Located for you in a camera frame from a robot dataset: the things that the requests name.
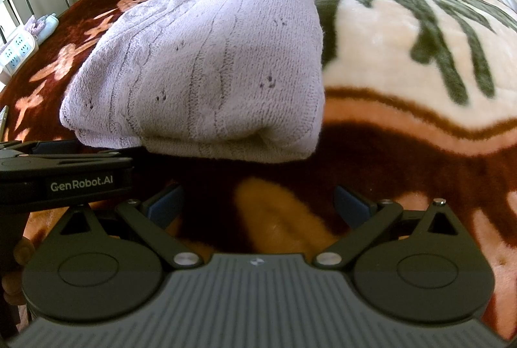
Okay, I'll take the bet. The purple frilly cloth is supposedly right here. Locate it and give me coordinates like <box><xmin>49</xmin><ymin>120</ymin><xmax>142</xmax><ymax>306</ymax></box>
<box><xmin>24</xmin><ymin>14</ymin><xmax>47</xmax><ymax>37</ymax></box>

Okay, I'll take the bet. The floral plush blanket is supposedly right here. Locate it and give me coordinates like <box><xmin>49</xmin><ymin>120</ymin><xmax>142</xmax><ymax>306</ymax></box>
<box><xmin>0</xmin><ymin>0</ymin><xmax>517</xmax><ymax>332</ymax></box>

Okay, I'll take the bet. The white cabinet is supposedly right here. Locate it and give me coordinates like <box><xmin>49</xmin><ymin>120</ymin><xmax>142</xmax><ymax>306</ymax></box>
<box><xmin>0</xmin><ymin>0</ymin><xmax>26</xmax><ymax>45</ymax></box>

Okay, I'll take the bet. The light blue bottle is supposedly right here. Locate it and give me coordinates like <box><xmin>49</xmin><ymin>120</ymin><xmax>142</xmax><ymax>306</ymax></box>
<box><xmin>38</xmin><ymin>14</ymin><xmax>59</xmax><ymax>43</ymax></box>

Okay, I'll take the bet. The lilac knit sweater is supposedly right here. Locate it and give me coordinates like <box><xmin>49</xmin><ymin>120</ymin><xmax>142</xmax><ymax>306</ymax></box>
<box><xmin>60</xmin><ymin>0</ymin><xmax>327</xmax><ymax>163</ymax></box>

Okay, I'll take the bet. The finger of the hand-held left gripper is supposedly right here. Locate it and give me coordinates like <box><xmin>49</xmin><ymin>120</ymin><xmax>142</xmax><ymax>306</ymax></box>
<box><xmin>0</xmin><ymin>140</ymin><xmax>143</xmax><ymax>171</ymax></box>

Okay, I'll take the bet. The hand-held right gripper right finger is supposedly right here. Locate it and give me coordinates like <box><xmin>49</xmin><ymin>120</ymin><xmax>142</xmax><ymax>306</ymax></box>
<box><xmin>312</xmin><ymin>185</ymin><xmax>461</xmax><ymax>268</ymax></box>

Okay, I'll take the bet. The person's left hand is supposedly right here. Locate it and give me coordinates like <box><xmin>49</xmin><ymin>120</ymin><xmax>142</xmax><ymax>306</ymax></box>
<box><xmin>0</xmin><ymin>235</ymin><xmax>38</xmax><ymax>307</ymax></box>

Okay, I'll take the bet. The white power strip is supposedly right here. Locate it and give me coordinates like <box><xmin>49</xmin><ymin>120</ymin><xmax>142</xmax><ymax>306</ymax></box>
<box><xmin>0</xmin><ymin>30</ymin><xmax>40</xmax><ymax>76</ymax></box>

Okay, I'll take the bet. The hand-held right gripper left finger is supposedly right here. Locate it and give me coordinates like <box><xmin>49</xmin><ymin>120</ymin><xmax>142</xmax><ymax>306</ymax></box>
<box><xmin>60</xmin><ymin>183</ymin><xmax>203</xmax><ymax>268</ymax></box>

